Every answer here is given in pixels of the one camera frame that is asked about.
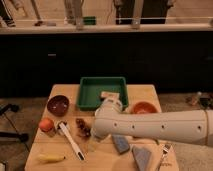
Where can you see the white dish brush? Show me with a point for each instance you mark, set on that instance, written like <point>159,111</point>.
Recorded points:
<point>74,145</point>

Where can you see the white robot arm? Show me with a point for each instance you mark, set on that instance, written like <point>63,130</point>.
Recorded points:
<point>193,127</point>

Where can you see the orange bowl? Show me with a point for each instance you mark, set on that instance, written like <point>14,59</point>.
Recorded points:
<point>143,108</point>

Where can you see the purple bowl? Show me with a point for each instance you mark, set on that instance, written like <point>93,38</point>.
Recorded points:
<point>58,105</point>

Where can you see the tan sponge block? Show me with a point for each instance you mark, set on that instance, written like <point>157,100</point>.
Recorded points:
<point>105,94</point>

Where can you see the green plastic tray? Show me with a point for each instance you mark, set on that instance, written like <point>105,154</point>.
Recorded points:
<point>90,89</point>

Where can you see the dark red grape bunch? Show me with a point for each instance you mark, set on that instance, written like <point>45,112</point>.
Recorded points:
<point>84,130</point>

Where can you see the orange fruit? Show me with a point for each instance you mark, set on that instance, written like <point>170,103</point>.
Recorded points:
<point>46,125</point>

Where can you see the yellow banana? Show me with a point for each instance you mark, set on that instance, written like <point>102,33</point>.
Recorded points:
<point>50,158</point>

